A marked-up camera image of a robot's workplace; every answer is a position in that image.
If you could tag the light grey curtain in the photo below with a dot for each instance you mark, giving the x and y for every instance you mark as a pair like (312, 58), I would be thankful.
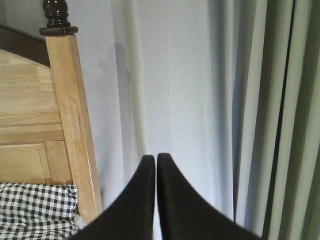
(230, 88)

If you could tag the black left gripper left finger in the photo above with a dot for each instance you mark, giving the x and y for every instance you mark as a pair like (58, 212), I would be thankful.
(130, 216)

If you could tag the black white checkered bedding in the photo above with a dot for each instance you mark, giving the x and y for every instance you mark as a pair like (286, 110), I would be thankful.
(37, 211)

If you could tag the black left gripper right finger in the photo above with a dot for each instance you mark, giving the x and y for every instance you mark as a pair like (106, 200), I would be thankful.
(184, 214)

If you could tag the wooden bed frame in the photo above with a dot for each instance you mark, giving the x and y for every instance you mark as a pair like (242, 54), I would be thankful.
(45, 131)

